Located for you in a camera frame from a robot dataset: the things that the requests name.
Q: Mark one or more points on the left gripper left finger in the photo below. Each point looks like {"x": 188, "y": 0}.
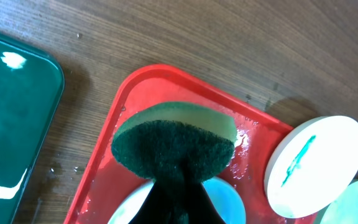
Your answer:
{"x": 158, "y": 208}

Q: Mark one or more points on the dark green tray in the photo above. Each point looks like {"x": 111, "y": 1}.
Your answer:
{"x": 31, "y": 86}

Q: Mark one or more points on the green scrubbing sponge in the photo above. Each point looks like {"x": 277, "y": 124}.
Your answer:
{"x": 175, "y": 142}

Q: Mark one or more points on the stained white plate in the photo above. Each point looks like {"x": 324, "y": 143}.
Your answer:
{"x": 312, "y": 166}
{"x": 227, "y": 202}

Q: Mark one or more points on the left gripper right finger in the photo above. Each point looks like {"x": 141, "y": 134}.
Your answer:
{"x": 199, "y": 206}

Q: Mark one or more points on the red plastic tray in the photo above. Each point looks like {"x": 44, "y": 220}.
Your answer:
{"x": 106, "y": 183}

